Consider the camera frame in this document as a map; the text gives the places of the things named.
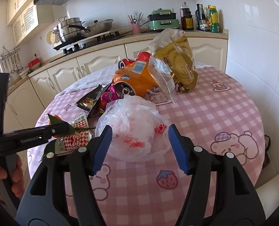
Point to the black gas stove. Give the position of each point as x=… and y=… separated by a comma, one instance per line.
x=101, y=37

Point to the steel steamer pot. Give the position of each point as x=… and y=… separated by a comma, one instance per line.
x=68, y=30

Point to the crushed red soda can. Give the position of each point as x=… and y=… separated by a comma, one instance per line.
x=144, y=56

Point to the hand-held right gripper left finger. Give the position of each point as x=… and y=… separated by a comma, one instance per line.
x=103, y=148

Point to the pink checkered tablecloth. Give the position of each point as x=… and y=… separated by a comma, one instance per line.
x=212, y=113

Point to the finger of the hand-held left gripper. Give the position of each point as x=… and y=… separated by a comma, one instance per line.
x=35, y=137

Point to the green electric cooker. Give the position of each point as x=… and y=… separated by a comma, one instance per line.
x=163, y=23

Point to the steel wok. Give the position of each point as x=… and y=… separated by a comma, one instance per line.
x=99, y=27

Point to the red bowl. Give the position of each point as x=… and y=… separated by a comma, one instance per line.
x=34, y=64

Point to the cream lower kitchen cabinets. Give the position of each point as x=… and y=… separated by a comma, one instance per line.
x=64, y=75

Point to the pink utensil holder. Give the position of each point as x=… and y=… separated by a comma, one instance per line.
x=136, y=28

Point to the orange peel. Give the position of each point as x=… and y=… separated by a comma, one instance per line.
x=57, y=118

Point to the clear plastic bag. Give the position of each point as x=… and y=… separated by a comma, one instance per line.
x=162, y=75

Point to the cream upper cabinets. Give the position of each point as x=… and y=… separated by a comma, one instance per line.
x=19, y=0

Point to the white plastic bag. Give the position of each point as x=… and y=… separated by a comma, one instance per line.
x=130, y=122

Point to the orange snack packet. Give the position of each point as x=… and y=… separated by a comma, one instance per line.
x=134, y=80

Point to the purple candy wrapper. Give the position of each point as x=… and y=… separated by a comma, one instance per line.
x=111, y=96

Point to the yellow oil bottle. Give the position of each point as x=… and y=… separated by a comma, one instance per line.
x=207, y=16

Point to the hanging utensil rack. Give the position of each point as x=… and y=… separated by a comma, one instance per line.
x=12, y=61

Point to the black snack packet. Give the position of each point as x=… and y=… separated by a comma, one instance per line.
x=90, y=101

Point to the gold snack bag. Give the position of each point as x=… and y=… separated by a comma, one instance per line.
x=182, y=61

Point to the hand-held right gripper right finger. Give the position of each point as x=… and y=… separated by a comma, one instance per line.
x=178, y=150

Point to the pale round strainer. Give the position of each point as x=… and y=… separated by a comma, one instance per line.
x=51, y=37

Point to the slim dark sauce bottle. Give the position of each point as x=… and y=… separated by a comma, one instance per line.
x=199, y=16

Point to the large dark sauce bottle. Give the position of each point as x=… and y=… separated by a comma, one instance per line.
x=186, y=20

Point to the red checkered sauce packet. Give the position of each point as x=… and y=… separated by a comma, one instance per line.
x=80, y=122
x=71, y=141

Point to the green and yellow bottle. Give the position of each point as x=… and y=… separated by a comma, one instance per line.
x=215, y=18

